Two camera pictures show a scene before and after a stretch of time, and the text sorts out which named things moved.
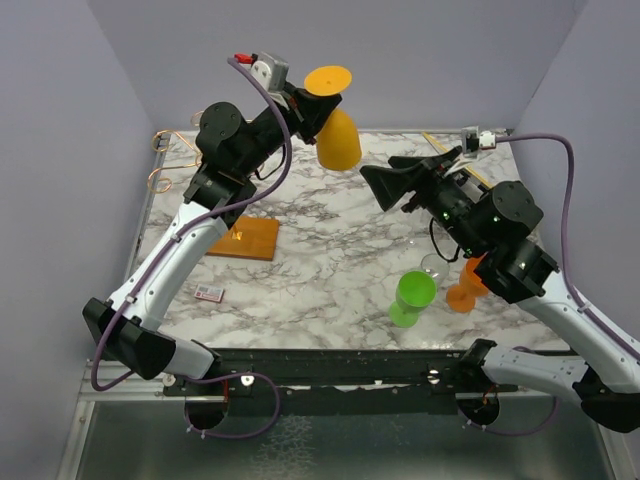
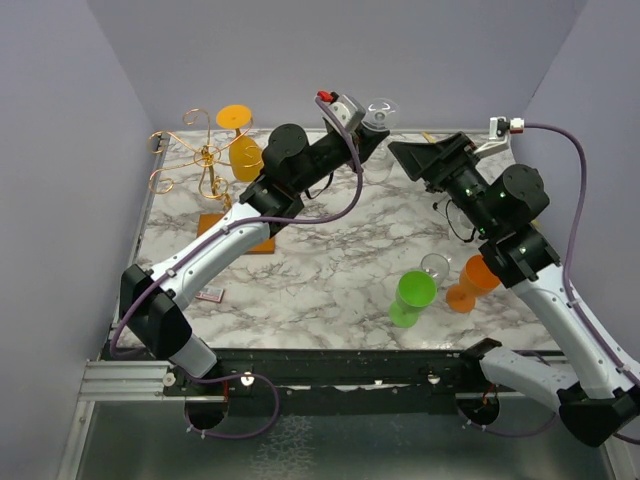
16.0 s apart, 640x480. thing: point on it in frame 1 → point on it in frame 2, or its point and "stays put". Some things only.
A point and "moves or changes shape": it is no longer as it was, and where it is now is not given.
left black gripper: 307,111 → 365,140
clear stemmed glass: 437,266 stays put
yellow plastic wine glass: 338,145 moves or changes shape
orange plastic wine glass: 462,297 stays put
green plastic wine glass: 415,290 stays put
